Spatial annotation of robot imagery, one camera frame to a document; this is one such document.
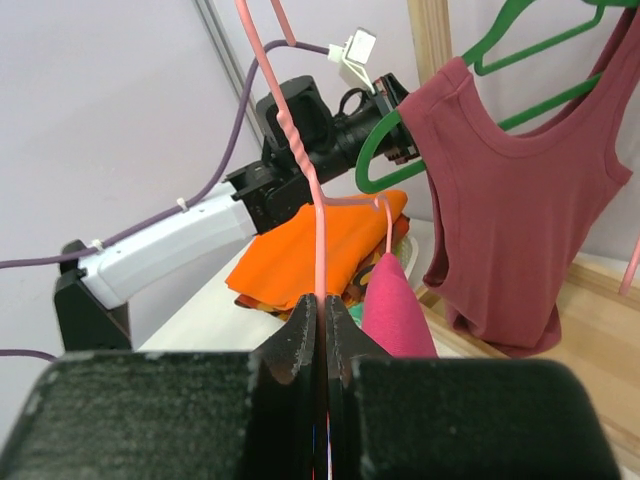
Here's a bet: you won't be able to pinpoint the wooden clothes rack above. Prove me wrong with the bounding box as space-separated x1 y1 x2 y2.
399 8 639 469

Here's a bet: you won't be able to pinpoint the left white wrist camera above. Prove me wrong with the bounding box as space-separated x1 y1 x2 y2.
327 27 377 93

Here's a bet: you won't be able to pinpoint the green plastic hanger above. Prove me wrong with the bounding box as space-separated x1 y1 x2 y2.
355 1 639 194

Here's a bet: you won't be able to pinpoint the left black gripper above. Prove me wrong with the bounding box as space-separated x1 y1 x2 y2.
344 73 424 166

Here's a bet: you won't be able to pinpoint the pink wire hanger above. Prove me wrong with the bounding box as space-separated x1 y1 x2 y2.
234 0 393 307
619 237 640 295

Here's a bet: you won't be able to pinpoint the pink trousers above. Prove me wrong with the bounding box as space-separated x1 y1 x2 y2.
362 253 438 358

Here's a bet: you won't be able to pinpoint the orange folded cloth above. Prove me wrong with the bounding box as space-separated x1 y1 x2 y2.
226 205 387 310

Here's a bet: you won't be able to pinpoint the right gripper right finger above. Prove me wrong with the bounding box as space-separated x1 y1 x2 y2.
325 296 621 479

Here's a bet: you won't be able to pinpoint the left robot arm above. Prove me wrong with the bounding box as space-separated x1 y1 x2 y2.
53 73 408 351

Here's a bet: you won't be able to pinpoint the maroon tank top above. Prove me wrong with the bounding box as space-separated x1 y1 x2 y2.
394 0 640 359

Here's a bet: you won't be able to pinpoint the white laundry basket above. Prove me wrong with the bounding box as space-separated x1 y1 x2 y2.
392 235 419 281

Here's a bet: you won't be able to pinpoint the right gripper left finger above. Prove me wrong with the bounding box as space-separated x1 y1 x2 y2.
1 295 320 479

